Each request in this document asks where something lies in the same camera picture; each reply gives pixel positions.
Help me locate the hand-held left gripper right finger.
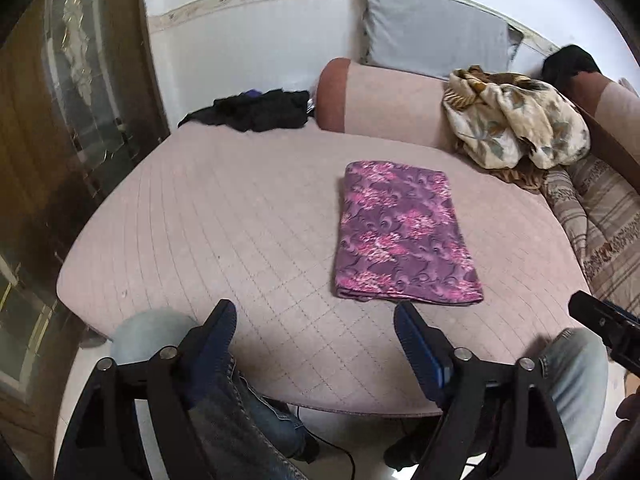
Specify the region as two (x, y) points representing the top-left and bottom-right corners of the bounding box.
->
(394, 301), (578, 480)

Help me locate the brown and pink bolster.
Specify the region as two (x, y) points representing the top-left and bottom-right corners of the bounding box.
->
(565, 72), (640, 201)

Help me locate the black shoe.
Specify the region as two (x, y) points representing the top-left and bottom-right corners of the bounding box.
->
(383, 434), (427, 472)
(289, 434), (322, 464)

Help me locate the purple floral cloth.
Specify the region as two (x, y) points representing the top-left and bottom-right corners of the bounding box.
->
(332, 160), (485, 306)

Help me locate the black cloth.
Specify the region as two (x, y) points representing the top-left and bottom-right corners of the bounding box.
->
(541, 45), (603, 95)

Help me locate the black clothes pile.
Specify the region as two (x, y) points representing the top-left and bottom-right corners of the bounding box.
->
(177, 88), (313, 133)

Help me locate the grey pillow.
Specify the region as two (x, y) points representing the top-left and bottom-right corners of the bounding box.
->
(359, 0), (525, 81)

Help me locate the wooden door with glass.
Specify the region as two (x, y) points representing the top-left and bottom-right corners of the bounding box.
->
(0, 0), (171, 461)

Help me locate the person's right hand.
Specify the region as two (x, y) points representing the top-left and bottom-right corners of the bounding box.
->
(616, 394), (640, 423)

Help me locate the pink bolster cushion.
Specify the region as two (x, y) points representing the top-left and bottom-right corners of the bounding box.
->
(316, 57), (461, 153)

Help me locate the beige floral cloth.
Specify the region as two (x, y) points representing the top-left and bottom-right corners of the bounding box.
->
(442, 66), (592, 192)

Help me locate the pink quilted sofa seat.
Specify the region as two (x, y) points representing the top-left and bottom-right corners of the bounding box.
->
(56, 120), (598, 418)

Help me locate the striped beige cushion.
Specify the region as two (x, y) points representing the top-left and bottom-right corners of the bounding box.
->
(540, 152), (640, 311)

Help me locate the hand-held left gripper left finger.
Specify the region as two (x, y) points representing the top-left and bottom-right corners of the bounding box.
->
(52, 299), (308, 480)

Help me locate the black cable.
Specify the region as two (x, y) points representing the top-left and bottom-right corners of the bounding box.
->
(294, 405), (357, 480)

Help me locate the person's right leg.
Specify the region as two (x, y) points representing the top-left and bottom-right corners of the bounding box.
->
(537, 327), (611, 478)

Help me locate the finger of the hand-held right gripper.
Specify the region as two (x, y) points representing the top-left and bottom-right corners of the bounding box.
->
(568, 290), (640, 376)
(601, 301), (640, 324)

